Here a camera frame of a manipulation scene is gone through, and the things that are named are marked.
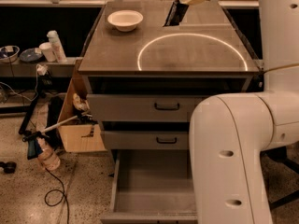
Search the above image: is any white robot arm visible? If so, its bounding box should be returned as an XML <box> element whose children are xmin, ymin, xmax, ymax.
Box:
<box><xmin>189</xmin><ymin>0</ymin><xmax>299</xmax><ymax>224</ymax></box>

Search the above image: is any grey drawer cabinet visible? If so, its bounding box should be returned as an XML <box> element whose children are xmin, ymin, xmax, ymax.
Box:
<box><xmin>78</xmin><ymin>0</ymin><xmax>264</xmax><ymax>224</ymax></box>

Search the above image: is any grey top drawer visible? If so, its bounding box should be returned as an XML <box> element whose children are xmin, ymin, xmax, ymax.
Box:
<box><xmin>87</xmin><ymin>94</ymin><xmax>203</xmax><ymax>122</ymax></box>

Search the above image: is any grey middle drawer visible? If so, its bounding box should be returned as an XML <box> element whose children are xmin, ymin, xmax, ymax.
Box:
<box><xmin>102</xmin><ymin>131</ymin><xmax>189</xmax><ymax>150</ymax></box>

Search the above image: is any grey open bottom drawer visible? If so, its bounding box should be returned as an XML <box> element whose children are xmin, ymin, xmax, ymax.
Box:
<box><xmin>101</xmin><ymin>150</ymin><xmax>197</xmax><ymax>224</ymax></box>

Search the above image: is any white paper bowl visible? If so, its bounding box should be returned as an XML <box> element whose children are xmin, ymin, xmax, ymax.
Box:
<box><xmin>107</xmin><ymin>10</ymin><xmax>143</xmax><ymax>32</ymax></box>

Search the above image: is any white cylindrical canister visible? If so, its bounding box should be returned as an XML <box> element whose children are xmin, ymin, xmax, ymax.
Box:
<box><xmin>47</xmin><ymin>30</ymin><xmax>67</xmax><ymax>63</ymax></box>

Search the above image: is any white paper cup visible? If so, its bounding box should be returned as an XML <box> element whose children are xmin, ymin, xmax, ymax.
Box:
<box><xmin>39</xmin><ymin>42</ymin><xmax>56</xmax><ymax>62</ymax></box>

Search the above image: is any white rod tool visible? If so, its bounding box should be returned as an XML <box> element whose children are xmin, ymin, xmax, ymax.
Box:
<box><xmin>40</xmin><ymin>112</ymin><xmax>91</xmax><ymax>133</ymax></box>

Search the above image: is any blue plate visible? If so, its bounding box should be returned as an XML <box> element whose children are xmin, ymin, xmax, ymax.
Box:
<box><xmin>20</xmin><ymin>48</ymin><xmax>44</xmax><ymax>63</ymax></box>

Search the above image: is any cardboard box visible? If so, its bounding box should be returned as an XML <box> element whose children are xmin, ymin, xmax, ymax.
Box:
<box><xmin>58</xmin><ymin>63</ymin><xmax>106</xmax><ymax>153</ymax></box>

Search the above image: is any black bar leaning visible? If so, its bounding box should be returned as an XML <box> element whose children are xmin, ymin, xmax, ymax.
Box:
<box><xmin>19</xmin><ymin>93</ymin><xmax>39</xmax><ymax>135</ymax></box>

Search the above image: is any bowl on left shelf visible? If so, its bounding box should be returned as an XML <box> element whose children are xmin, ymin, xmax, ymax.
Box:
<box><xmin>0</xmin><ymin>46</ymin><xmax>20</xmax><ymax>63</ymax></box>

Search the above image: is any spray bottle with blue trigger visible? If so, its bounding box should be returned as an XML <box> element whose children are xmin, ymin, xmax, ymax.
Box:
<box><xmin>22</xmin><ymin>132</ymin><xmax>61</xmax><ymax>171</ymax></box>

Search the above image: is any black caster on floor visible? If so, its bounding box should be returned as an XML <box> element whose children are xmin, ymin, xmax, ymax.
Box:
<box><xmin>0</xmin><ymin>161</ymin><xmax>17</xmax><ymax>174</ymax></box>

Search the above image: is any black cable on floor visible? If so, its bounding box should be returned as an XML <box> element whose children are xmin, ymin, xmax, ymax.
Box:
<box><xmin>43</xmin><ymin>167</ymin><xmax>71</xmax><ymax>224</ymax></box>

